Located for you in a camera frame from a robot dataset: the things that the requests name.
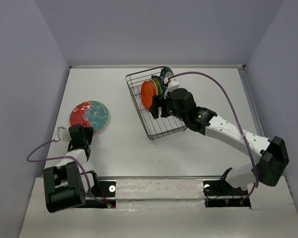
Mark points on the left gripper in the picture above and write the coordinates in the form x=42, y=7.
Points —
x=88, y=131

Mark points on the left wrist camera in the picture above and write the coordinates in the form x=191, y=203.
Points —
x=63, y=134

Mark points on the red and teal plate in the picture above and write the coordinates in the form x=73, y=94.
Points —
x=91, y=114

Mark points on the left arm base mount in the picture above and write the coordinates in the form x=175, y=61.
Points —
x=106, y=194

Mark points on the beige floral plate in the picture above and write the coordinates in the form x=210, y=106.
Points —
x=154, y=86

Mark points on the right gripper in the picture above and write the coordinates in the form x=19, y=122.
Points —
x=156, y=102

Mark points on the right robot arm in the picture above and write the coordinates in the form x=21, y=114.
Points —
x=269, y=157

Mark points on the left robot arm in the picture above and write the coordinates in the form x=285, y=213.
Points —
x=68, y=183

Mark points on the lime green plate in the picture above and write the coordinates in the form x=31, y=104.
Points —
x=158, y=85

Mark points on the green rimmed white plate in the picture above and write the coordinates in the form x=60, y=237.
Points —
x=166, y=72

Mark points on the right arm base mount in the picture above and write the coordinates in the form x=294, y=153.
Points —
x=220, y=194

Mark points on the orange plate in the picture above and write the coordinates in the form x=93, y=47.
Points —
x=146, y=94

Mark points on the wire dish rack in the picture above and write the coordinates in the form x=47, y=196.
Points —
x=154, y=128

